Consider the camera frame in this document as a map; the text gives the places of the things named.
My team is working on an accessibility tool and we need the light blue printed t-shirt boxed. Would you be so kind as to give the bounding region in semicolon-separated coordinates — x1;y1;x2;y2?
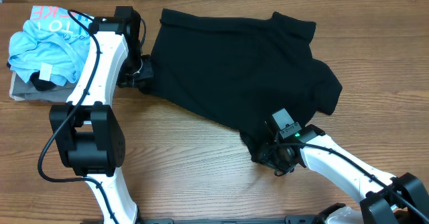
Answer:
8;5;93;87

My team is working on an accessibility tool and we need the black t-shirt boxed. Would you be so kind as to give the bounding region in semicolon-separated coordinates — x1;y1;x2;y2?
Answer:
150;9;343;162

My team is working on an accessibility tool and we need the beige folded garment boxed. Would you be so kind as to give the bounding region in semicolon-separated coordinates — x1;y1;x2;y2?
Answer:
9;71;26;101

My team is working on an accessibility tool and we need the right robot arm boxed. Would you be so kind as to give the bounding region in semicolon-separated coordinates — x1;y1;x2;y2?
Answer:
256;121;428;223

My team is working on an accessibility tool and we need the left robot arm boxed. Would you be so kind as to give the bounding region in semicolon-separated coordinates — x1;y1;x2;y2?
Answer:
38;6;154;223

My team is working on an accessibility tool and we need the grey folded garment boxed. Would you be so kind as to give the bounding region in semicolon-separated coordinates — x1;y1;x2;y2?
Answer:
22;82;76;103

